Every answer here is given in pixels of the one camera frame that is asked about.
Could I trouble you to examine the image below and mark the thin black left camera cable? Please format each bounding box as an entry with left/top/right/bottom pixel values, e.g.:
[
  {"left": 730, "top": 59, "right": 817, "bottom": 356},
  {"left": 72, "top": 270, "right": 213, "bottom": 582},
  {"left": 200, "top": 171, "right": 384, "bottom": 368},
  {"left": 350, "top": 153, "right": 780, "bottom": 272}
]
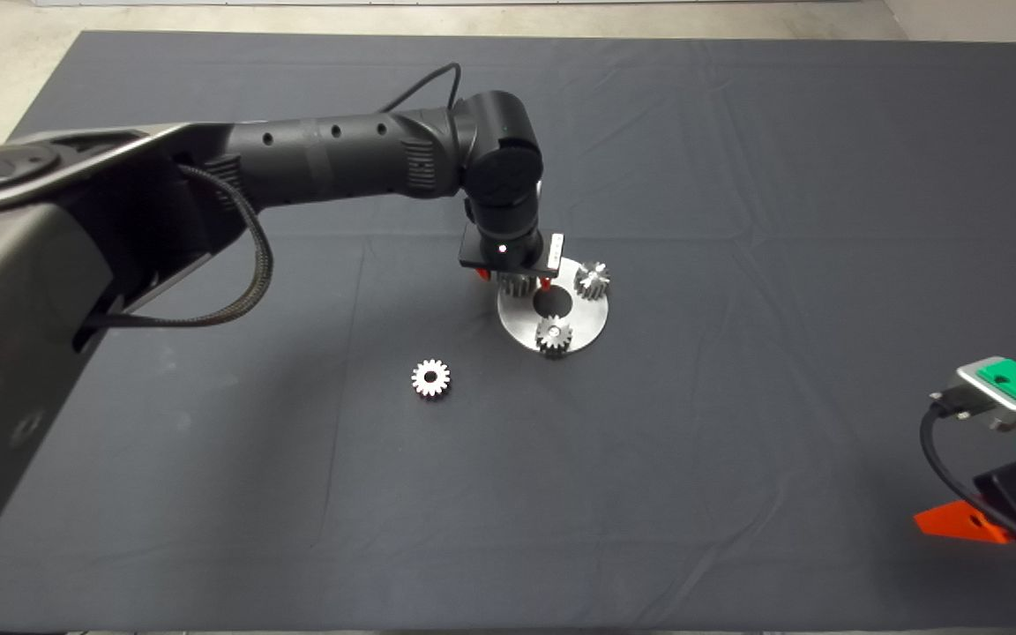
[{"left": 380, "top": 62, "right": 463, "bottom": 114}]

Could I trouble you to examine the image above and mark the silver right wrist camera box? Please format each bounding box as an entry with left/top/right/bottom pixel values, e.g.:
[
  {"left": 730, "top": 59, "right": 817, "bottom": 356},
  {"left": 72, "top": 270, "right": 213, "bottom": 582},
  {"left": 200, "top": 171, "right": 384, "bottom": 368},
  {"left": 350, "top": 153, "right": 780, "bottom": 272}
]
[{"left": 949, "top": 357, "right": 1016, "bottom": 433}]

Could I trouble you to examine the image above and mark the braided black arm cable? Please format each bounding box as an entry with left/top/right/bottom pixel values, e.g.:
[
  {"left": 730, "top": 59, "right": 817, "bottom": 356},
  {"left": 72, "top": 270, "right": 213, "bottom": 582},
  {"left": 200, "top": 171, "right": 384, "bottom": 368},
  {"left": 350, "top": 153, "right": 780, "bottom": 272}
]
[{"left": 76, "top": 163, "right": 273, "bottom": 329}]

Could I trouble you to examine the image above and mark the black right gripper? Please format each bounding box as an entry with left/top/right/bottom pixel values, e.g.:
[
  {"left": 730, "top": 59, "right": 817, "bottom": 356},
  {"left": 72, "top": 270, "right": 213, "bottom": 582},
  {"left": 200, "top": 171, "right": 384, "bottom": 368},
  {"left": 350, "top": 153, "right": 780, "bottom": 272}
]
[{"left": 914, "top": 459, "right": 1016, "bottom": 559}]

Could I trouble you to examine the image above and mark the round metal plate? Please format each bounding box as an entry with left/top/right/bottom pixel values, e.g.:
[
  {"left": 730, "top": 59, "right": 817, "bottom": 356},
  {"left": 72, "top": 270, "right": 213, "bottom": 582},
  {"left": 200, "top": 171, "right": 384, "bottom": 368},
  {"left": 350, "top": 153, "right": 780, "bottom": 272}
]
[{"left": 497, "top": 256, "right": 610, "bottom": 358}]

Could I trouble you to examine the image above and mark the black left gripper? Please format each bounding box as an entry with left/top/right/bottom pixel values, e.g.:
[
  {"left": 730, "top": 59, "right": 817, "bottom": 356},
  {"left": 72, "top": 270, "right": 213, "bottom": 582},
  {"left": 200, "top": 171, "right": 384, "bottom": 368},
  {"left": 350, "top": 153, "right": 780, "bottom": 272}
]
[{"left": 458, "top": 220, "right": 566, "bottom": 294}]

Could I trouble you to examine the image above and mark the small steel gear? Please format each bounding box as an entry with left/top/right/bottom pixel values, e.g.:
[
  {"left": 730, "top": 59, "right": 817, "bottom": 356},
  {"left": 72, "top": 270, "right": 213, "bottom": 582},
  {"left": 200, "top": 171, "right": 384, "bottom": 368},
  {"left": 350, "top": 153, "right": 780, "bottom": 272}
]
[
  {"left": 535, "top": 316, "right": 574, "bottom": 360},
  {"left": 411, "top": 359, "right": 452, "bottom": 400},
  {"left": 575, "top": 261, "right": 611, "bottom": 303}
]

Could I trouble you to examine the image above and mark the dark grey table cloth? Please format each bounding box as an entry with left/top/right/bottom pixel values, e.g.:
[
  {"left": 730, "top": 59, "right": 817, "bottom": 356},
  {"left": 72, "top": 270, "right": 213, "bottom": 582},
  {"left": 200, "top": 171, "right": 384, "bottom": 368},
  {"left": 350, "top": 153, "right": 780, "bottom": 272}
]
[{"left": 0, "top": 31, "right": 1016, "bottom": 635}]

